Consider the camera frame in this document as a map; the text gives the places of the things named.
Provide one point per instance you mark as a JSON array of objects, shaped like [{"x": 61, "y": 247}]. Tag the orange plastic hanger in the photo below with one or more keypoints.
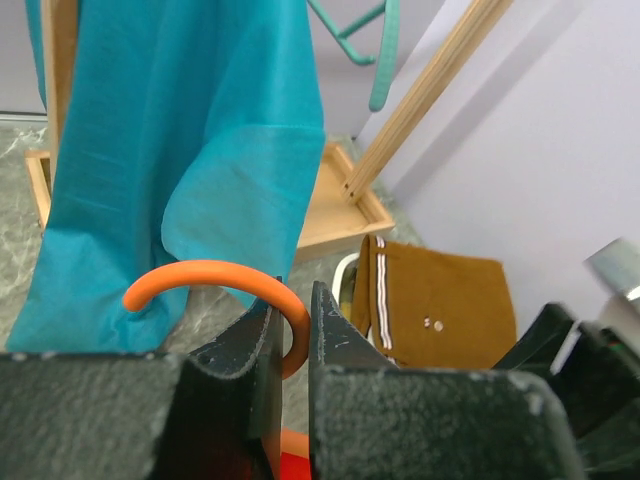
[{"x": 225, "y": 277}]

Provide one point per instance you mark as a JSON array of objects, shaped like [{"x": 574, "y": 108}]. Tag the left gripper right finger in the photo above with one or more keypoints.
[{"x": 370, "y": 419}]

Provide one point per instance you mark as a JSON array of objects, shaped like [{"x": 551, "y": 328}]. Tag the teal plastic hanger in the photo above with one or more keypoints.
[{"x": 385, "y": 60}]

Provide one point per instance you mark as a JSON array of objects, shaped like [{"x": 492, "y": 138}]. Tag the brown shorts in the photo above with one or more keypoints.
[{"x": 424, "y": 308}]

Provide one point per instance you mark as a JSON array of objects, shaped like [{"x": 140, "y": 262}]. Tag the blue t shirt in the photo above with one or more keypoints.
[{"x": 194, "y": 131}]

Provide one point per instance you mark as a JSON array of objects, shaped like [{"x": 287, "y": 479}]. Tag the wooden clothes rack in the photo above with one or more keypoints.
[{"x": 343, "y": 208}]

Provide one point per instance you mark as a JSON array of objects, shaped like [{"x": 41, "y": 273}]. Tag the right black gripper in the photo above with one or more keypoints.
[{"x": 595, "y": 374}]

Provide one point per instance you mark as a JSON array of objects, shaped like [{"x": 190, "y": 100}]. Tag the white plastic basket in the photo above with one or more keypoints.
[{"x": 342, "y": 275}]

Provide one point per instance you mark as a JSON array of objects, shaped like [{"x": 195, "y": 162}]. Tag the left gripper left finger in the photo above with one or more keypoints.
[{"x": 85, "y": 416}]

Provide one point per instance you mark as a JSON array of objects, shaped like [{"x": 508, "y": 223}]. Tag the orange t shirt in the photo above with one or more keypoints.
[{"x": 294, "y": 467}]

